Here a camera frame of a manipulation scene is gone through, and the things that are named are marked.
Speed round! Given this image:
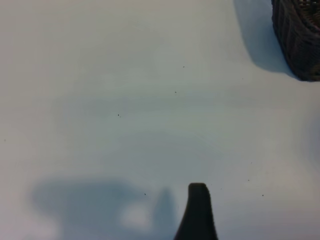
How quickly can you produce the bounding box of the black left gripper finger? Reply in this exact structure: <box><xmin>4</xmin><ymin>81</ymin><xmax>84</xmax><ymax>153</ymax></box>
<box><xmin>173</xmin><ymin>182</ymin><xmax>219</xmax><ymax>240</ymax></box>

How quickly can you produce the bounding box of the dark brown wicker basket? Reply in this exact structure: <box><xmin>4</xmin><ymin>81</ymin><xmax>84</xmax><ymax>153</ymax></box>
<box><xmin>271</xmin><ymin>0</ymin><xmax>320</xmax><ymax>82</ymax></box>

